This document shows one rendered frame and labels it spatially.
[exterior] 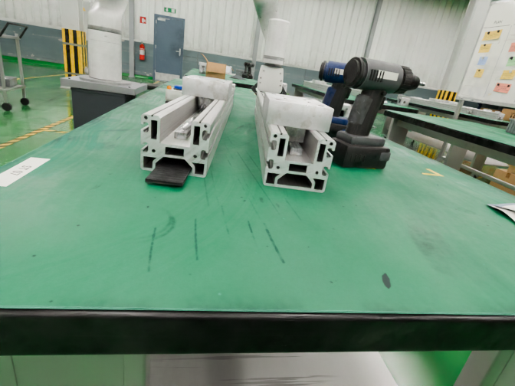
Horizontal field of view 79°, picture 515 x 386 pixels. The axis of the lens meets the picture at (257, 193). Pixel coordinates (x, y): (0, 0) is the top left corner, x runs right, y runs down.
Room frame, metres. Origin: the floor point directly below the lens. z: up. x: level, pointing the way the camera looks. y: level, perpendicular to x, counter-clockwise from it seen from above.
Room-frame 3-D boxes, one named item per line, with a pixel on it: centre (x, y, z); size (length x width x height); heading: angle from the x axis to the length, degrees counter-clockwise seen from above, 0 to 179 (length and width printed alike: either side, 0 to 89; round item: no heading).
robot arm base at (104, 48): (1.32, 0.68, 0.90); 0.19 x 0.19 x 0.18
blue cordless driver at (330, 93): (0.98, -0.22, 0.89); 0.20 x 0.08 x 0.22; 76
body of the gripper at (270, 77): (1.35, 0.02, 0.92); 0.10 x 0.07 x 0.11; 95
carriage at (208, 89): (0.85, 0.17, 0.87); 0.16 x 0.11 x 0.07; 5
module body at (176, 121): (0.85, 0.17, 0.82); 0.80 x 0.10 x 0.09; 5
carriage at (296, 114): (0.62, -0.04, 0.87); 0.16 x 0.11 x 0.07; 5
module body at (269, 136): (0.87, -0.02, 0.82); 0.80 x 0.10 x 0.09; 5
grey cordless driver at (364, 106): (0.71, -0.24, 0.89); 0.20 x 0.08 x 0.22; 113
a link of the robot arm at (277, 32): (1.35, 0.02, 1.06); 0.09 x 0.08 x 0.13; 3
